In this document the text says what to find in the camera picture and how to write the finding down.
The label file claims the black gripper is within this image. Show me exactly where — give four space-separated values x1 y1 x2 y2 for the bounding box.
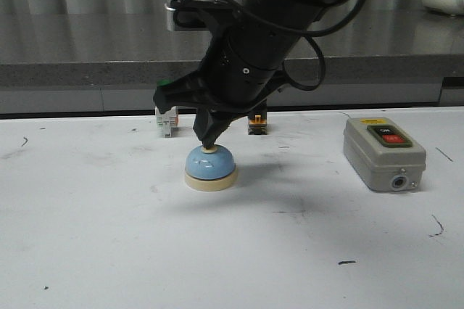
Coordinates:
154 24 290 149

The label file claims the blue cream call bell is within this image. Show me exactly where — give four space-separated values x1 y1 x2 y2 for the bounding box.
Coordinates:
185 145 238 191

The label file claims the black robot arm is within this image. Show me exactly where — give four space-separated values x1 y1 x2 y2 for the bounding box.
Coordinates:
154 0 366 148

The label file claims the grey stone counter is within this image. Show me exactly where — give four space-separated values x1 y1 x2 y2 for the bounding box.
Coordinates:
1 10 463 115

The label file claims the green pushbutton switch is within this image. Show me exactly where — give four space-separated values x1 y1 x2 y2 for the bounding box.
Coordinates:
154 78 179 139

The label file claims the black selector switch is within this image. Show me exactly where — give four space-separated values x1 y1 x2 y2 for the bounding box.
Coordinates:
248 103 268 135

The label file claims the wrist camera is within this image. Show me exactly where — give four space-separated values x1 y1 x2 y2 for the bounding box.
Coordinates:
165 0 215 32

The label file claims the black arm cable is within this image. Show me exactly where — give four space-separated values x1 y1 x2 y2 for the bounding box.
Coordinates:
173 0 381 91

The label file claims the grey on off switch box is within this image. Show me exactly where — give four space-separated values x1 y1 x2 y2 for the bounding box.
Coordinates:
343 118 426 191

